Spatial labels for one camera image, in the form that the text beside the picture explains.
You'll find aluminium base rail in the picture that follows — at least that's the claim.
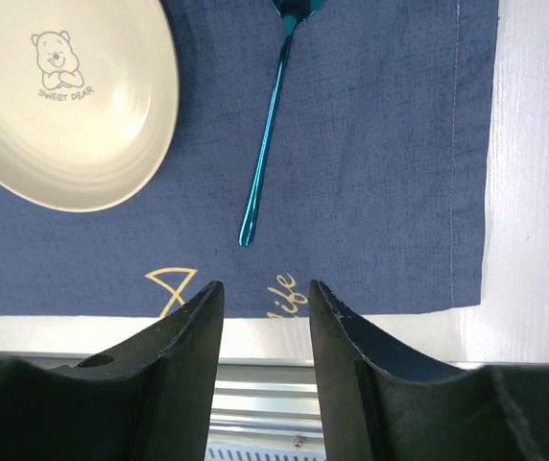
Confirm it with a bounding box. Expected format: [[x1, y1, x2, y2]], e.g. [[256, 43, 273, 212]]
[[0, 350, 491, 446]]

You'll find perforated cable duct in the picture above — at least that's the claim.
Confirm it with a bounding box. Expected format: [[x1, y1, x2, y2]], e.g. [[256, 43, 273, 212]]
[[204, 444, 326, 461]]

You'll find blue cloth placemat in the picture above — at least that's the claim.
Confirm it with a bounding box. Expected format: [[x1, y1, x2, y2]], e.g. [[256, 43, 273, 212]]
[[0, 1, 499, 318]]

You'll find blue metallic spoon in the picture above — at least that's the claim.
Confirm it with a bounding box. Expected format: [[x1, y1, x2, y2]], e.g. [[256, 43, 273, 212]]
[[238, 0, 323, 248]]

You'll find cream round plate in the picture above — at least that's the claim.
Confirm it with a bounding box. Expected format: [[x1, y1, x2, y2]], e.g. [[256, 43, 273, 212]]
[[0, 1, 180, 212]]

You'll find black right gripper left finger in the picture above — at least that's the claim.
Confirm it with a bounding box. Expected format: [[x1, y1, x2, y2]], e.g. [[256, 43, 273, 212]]
[[0, 281, 225, 460]]

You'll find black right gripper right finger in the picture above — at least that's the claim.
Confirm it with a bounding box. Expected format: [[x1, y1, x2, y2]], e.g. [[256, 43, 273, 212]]
[[309, 280, 549, 460]]

